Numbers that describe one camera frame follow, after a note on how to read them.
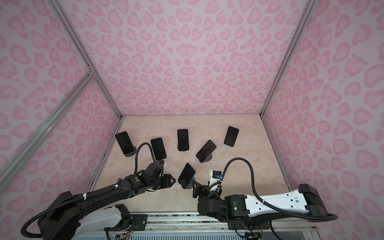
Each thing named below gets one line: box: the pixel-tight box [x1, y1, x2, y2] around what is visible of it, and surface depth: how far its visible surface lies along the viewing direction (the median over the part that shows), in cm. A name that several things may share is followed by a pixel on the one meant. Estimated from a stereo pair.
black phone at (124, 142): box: [115, 131, 135, 155], surface depth 93 cm
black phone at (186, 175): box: [177, 162, 196, 189], surface depth 80 cm
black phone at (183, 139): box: [177, 129, 190, 152], surface depth 97 cm
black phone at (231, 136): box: [224, 126, 239, 147], surface depth 98 cm
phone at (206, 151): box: [196, 139, 217, 163], surface depth 94 cm
